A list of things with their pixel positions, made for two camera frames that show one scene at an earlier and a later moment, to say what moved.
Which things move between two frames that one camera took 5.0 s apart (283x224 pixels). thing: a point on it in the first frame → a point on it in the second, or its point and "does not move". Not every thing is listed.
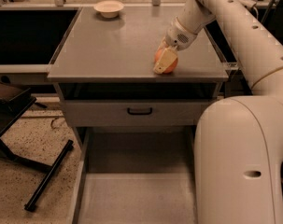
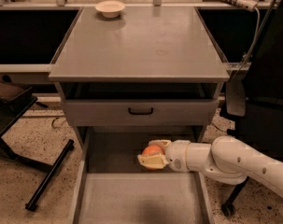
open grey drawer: x=134 y=175 does not move
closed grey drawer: x=136 y=112 does not move
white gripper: x=177 y=37 → x=176 y=155
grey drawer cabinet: x=113 y=99 does not move
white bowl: x=108 y=8 does not move
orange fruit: x=171 y=68 → x=153 y=149
